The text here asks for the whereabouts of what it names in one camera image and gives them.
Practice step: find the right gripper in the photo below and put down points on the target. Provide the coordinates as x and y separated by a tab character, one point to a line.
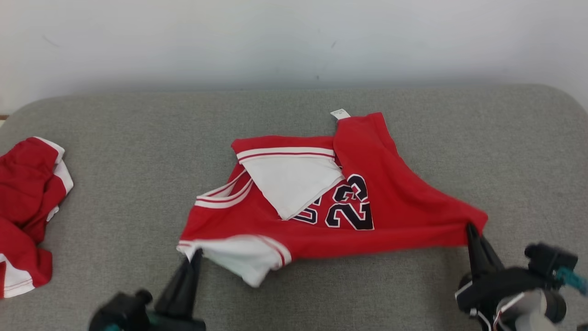
496	287

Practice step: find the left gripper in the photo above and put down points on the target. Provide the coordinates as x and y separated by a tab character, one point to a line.
177	324

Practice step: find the red jersey number 23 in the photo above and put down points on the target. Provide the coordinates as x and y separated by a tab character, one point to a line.
404	207

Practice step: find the red shorts white trim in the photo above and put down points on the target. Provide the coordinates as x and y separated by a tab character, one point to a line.
23	184

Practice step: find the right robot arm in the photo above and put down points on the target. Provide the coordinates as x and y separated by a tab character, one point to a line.
533	317

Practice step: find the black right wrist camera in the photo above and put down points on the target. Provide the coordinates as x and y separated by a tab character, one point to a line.
549	259

